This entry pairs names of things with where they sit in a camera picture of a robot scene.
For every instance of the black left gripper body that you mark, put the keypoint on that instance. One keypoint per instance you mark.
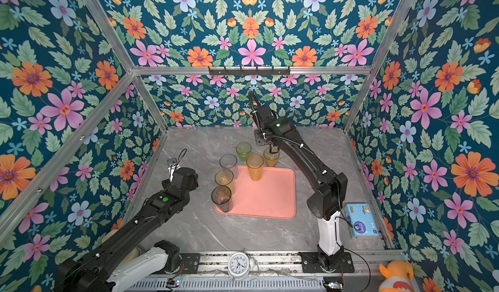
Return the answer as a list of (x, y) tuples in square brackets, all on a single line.
[(194, 185)]

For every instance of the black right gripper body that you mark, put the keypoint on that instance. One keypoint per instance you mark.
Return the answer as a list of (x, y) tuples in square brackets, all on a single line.
[(260, 140)]

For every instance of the short green glass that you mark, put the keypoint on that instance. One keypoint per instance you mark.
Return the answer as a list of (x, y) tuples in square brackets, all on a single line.
[(243, 150)]

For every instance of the tall yellow glass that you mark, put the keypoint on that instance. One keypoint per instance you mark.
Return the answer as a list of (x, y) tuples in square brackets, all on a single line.
[(254, 164)]

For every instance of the tall green glass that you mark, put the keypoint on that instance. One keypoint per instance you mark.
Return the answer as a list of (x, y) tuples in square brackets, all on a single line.
[(225, 177)]

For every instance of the tall grey smoky glass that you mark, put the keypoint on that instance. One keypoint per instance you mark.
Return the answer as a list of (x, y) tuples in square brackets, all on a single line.
[(221, 197)]

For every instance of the clear blue tall glass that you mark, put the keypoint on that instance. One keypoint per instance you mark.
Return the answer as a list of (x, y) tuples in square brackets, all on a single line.
[(230, 162)]

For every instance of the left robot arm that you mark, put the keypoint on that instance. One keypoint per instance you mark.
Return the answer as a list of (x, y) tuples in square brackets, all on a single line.
[(104, 268)]

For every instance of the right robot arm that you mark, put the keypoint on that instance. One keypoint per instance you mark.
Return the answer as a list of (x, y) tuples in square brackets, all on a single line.
[(329, 187)]

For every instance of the pink plastic tray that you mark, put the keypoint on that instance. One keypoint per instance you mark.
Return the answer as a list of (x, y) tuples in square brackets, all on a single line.
[(273, 196)]

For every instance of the short yellow glass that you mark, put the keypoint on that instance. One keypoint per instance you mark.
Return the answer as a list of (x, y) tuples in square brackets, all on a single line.
[(271, 157)]

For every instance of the beige sponge block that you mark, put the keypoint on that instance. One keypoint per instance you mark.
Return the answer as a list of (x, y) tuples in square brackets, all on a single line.
[(109, 235)]

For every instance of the white alarm clock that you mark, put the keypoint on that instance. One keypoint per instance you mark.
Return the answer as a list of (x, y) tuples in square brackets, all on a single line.
[(238, 266)]

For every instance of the blue tissue pack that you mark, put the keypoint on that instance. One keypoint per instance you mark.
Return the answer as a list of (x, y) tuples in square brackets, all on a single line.
[(361, 219)]

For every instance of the orange plush toy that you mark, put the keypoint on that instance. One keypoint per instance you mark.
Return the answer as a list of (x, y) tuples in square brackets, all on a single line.
[(398, 276)]

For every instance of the black hook rail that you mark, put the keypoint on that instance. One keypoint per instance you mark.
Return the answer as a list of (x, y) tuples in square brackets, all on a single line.
[(248, 71)]

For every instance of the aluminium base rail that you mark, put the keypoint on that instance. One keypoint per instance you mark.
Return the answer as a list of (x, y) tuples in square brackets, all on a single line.
[(272, 271)]

